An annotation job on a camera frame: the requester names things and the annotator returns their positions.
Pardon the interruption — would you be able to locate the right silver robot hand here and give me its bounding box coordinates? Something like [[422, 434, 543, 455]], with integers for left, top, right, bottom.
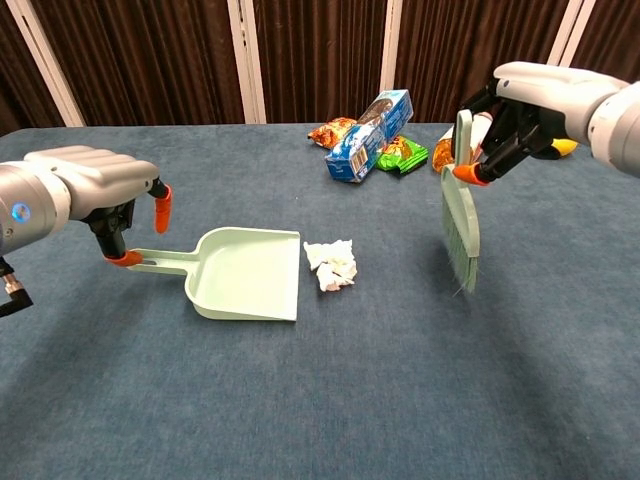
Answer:
[[452, 60, 631, 187]]

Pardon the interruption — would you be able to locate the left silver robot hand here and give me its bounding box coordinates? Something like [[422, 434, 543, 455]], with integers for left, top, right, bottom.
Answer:
[[23, 144, 174, 269]]

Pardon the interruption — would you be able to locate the mint green hand broom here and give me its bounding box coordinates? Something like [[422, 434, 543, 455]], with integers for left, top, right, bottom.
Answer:
[[439, 109, 482, 296]]

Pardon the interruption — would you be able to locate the mint green plastic dustpan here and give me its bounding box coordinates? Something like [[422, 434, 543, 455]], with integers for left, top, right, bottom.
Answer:
[[124, 226, 302, 323]]

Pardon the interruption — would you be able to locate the white paper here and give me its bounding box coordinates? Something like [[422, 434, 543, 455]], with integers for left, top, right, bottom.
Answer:
[[302, 238, 359, 293]]

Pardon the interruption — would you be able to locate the yellow pear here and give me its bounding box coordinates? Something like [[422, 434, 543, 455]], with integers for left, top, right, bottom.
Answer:
[[548, 138, 580, 160]]

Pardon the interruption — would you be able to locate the orange drink bottle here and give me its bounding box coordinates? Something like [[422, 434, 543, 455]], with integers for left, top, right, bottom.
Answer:
[[431, 112, 494, 174]]

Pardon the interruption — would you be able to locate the dark brown curtain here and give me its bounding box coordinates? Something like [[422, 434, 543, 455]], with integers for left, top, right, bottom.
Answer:
[[0, 0, 640, 137]]

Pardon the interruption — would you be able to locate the green snack packet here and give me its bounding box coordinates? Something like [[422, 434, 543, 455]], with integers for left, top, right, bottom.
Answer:
[[375, 134, 429, 178]]

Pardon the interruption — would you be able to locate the blue cookie box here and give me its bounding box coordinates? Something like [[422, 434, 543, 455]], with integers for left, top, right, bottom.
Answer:
[[324, 88, 415, 184]]

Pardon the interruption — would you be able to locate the orange snack packet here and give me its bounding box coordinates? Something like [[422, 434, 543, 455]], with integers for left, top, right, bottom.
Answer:
[[306, 116, 358, 150]]

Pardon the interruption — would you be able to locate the white frame post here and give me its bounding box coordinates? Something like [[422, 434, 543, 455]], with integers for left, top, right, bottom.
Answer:
[[378, 0, 404, 96], [226, 0, 267, 125], [545, 0, 585, 69], [5, 0, 86, 128]]

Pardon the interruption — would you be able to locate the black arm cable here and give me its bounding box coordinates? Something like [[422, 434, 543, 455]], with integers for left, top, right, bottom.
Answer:
[[0, 257, 35, 319]]

